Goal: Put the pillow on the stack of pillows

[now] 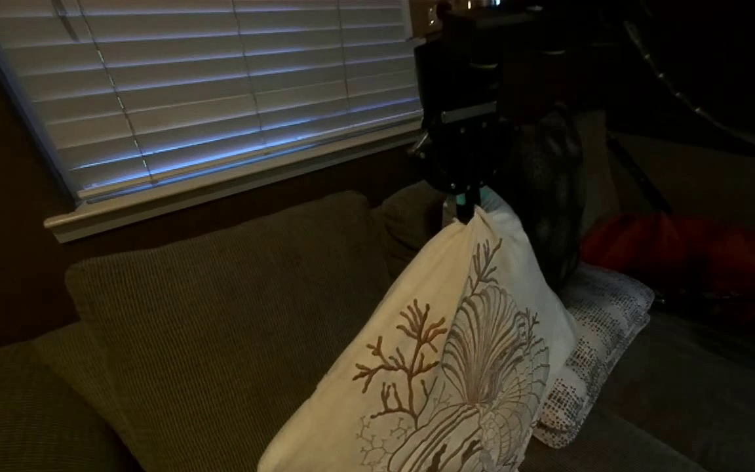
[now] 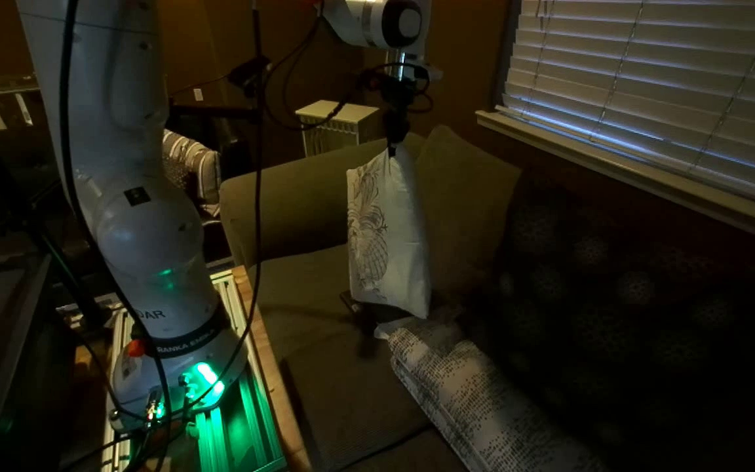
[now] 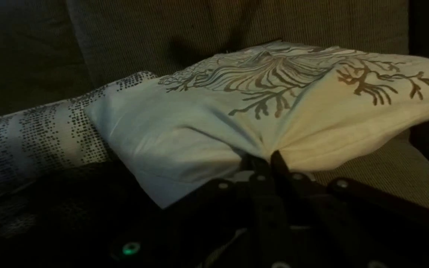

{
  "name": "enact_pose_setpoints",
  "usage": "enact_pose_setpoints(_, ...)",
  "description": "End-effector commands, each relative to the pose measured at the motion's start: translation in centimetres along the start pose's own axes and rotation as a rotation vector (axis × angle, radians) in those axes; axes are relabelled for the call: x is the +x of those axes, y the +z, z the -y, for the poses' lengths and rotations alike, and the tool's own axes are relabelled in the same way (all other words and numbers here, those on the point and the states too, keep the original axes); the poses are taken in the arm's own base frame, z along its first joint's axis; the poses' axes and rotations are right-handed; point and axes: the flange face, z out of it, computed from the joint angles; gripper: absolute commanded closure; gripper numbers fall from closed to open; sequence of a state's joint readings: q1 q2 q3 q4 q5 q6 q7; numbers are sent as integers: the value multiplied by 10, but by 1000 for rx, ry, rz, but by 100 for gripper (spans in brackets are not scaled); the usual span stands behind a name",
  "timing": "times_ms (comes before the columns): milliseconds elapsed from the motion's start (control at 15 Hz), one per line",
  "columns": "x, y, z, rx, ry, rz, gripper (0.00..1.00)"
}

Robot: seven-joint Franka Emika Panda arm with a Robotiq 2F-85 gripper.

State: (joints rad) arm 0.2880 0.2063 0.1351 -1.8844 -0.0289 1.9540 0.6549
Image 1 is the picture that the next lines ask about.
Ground olive grey fabric couch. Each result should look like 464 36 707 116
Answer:
0 129 755 472

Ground white seashell print pillow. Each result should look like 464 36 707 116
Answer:
256 205 579 472

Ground blue grey knit pillow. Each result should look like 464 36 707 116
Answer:
532 258 657 450

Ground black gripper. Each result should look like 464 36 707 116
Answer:
410 7 524 232

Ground black tripod leg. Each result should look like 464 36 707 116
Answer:
607 133 676 215

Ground red blanket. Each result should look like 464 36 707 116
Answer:
579 209 755 345

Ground black dotted pillow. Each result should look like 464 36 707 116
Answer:
501 101 587 294

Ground large couch back cushion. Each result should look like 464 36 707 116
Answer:
63 192 418 472

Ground small couch back cushion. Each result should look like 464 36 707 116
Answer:
375 177 450 290

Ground white window blinds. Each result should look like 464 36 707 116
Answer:
0 0 423 209

